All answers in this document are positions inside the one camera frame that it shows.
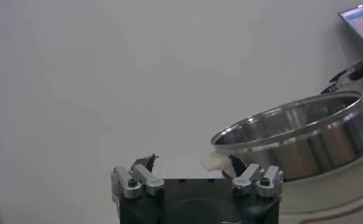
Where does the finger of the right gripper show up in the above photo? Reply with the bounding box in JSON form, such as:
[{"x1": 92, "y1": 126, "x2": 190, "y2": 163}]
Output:
[
  {"x1": 330, "y1": 68, "x2": 353, "y2": 83},
  {"x1": 320, "y1": 82, "x2": 342, "y2": 94}
]

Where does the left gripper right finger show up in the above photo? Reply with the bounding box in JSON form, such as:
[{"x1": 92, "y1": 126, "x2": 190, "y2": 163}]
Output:
[{"x1": 228, "y1": 153, "x2": 284, "y2": 198}]

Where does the white electric cooker base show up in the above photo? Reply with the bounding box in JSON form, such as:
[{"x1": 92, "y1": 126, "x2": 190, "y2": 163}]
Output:
[{"x1": 201, "y1": 112, "x2": 363, "y2": 224}]

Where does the stainless steel steamer basket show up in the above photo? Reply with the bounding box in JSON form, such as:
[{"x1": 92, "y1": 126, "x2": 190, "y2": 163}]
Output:
[{"x1": 211, "y1": 90, "x2": 363, "y2": 183}]

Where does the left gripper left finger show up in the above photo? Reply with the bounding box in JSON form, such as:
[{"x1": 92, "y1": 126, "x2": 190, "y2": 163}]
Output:
[{"x1": 110, "y1": 153, "x2": 166, "y2": 200}]

